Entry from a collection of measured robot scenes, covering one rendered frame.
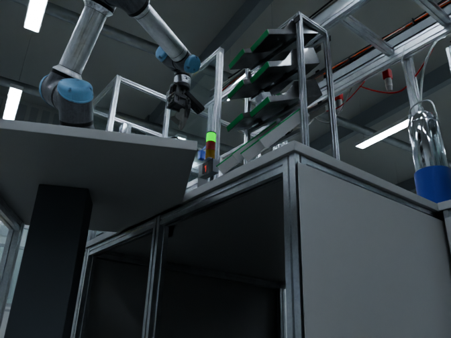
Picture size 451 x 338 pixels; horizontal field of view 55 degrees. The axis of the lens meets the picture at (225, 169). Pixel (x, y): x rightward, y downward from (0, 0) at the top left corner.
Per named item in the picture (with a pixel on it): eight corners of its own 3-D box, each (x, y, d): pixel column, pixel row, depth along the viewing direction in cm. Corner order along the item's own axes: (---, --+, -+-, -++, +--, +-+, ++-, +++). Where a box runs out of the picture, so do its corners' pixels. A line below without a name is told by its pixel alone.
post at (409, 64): (443, 246, 209) (403, 25, 266) (434, 248, 212) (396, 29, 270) (447, 248, 211) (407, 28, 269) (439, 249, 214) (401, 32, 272)
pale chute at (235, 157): (239, 162, 159) (231, 153, 159) (222, 175, 170) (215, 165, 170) (282, 129, 176) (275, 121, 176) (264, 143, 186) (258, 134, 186)
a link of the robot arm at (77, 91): (67, 125, 147) (66, 86, 142) (51, 115, 156) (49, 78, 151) (99, 121, 155) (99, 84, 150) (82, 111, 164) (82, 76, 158)
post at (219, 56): (211, 215, 208) (219, 51, 250) (208, 216, 210) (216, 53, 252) (216, 216, 210) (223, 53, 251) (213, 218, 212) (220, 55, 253)
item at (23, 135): (-87, 118, 105) (-83, 108, 107) (10, 223, 186) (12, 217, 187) (196, 150, 116) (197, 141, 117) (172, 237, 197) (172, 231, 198)
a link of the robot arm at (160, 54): (175, 45, 179) (191, 59, 188) (160, 41, 187) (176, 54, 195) (166, 61, 179) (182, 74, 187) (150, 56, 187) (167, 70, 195)
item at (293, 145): (294, 149, 114) (294, 139, 115) (83, 248, 223) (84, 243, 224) (517, 245, 191) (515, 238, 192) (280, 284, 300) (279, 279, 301)
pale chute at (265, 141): (266, 149, 148) (258, 138, 148) (247, 162, 159) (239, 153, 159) (310, 115, 165) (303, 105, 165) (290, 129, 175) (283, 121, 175)
